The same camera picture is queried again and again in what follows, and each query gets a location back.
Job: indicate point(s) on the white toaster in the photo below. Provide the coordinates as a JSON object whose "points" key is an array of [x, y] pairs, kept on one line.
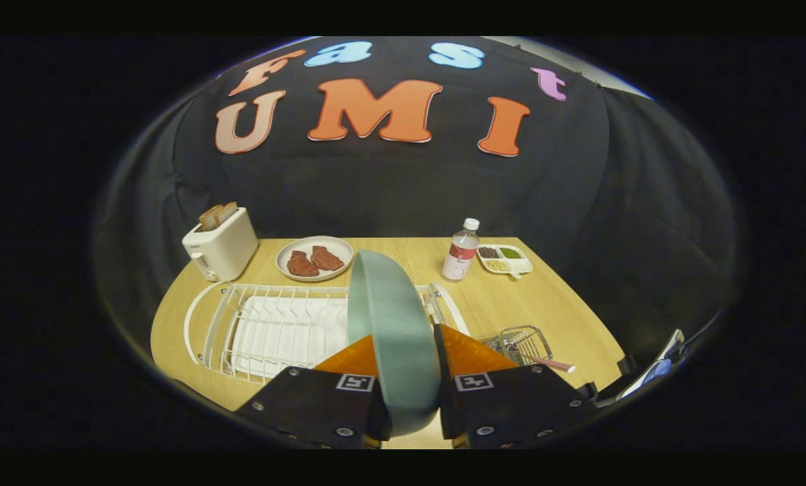
{"points": [[224, 250]]}

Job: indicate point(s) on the white and blue device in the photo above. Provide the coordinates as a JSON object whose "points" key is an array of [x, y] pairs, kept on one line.
{"points": [[656, 371]]}

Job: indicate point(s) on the white divided snack tray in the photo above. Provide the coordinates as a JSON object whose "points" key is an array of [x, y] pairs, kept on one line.
{"points": [[523, 264]]}

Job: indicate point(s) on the black backdrop cloth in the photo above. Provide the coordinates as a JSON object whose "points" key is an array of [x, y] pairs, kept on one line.
{"points": [[389, 189]]}

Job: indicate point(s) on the light green plate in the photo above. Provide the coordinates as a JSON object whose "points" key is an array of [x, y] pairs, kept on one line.
{"points": [[396, 337]]}

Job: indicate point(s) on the clear plastic water bottle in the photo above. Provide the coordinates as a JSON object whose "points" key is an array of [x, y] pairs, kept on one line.
{"points": [[458, 260]]}

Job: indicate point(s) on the beige plate with meat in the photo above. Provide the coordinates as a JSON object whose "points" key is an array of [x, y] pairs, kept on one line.
{"points": [[329, 241]]}

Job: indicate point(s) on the brown toast slice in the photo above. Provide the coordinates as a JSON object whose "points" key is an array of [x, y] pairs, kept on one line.
{"points": [[208, 217], [226, 212]]}

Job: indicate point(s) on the pile of dark beans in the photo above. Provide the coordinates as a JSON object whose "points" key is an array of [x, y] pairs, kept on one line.
{"points": [[489, 252]]}

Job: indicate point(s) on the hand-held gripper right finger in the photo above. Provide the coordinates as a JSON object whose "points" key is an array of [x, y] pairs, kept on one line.
{"points": [[511, 405]]}

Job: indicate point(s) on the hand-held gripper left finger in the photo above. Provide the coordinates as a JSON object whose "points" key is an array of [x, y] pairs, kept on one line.
{"points": [[308, 405]]}

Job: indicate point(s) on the pile of yellow beans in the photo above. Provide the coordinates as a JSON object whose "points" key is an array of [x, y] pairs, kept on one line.
{"points": [[497, 265]]}

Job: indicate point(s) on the pile of green peas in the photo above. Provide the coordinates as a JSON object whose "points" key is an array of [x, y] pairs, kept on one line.
{"points": [[509, 252]]}

